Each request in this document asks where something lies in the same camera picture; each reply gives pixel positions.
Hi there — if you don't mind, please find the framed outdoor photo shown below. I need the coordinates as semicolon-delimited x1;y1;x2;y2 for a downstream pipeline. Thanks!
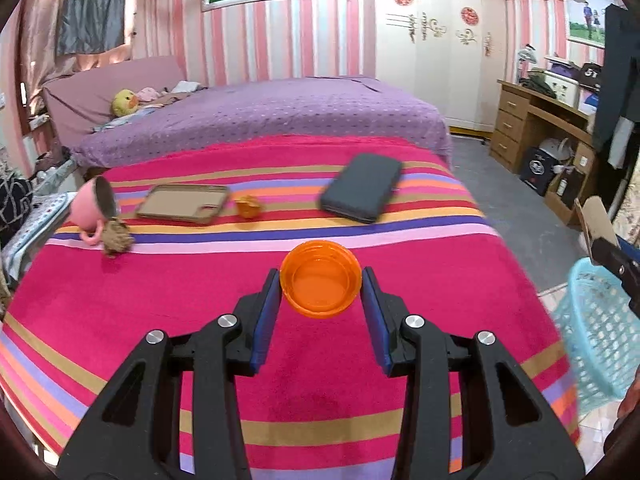
566;0;608;50

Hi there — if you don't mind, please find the pink ceramic mug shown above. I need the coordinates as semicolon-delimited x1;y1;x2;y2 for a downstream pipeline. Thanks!
67;176;120;247

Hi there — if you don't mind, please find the black zip case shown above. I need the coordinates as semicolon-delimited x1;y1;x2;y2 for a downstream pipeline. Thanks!
319;153;404;224

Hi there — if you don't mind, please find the tan phone case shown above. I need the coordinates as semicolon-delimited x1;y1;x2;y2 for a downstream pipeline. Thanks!
136;183;231;225

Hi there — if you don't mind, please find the grey curtain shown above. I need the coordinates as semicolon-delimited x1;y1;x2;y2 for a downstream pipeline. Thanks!
56;0;126;56

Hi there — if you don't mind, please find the white floor fan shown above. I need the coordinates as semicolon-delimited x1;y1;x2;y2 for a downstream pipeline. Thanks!
539;137;573;166

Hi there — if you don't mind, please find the small desk fan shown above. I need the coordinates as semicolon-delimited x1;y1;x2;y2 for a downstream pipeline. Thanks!
516;45;538;81

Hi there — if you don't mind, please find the black printed box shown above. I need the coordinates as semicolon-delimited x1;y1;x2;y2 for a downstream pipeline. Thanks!
519;146;561;196

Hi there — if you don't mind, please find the black bag with white print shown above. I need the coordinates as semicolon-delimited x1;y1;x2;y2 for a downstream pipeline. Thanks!
577;62;606;92

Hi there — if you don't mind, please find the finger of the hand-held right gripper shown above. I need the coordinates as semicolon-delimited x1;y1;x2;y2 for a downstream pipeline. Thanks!
590;237;640;321

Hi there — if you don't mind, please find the light blue plastic basket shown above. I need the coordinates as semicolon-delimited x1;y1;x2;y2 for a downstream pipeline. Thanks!
550;257;640;416

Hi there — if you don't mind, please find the orange plastic bowl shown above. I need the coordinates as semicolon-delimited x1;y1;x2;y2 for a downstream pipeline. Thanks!
280;240;363;320

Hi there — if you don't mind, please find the black patterned cushion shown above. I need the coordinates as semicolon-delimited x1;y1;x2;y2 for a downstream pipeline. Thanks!
0;172;33;246

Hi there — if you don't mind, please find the white wardrobe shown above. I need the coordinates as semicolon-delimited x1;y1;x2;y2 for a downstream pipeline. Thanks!
375;0;508;133

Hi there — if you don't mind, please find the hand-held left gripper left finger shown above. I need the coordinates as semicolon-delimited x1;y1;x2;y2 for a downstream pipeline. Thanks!
56;267;282;480

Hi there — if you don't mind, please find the striped pink blanket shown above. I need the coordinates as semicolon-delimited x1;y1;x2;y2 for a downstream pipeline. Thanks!
0;135;581;480

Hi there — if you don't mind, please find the small orange toy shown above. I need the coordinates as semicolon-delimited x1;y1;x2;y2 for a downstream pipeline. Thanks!
236;196;263;219

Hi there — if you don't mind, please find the dark green bag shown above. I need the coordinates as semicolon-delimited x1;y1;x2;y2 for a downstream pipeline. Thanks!
519;72;556;98

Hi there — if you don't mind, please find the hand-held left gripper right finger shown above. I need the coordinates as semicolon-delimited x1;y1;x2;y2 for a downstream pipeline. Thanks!
361;266;586;480

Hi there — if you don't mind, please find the yellow duck plush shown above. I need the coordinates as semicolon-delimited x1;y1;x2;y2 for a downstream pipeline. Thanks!
111;89;140;118

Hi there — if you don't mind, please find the mauve covered headboard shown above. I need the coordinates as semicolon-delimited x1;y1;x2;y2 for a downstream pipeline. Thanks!
41;56;188;146

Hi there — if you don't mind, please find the purple dotted bedspread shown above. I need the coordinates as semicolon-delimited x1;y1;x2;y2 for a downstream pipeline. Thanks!
70;76;453;171

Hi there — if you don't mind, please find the white storage box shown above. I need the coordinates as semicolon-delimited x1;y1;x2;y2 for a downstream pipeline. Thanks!
542;71;581;108

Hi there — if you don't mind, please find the pink satin curtain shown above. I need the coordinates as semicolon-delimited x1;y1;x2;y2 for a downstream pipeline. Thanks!
20;0;71;111

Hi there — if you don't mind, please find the dark hanging garment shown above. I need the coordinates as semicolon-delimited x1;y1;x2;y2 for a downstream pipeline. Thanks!
592;4;640;171

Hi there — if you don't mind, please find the wooden desk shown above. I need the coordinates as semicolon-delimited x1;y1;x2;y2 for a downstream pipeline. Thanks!
490;79;601;228

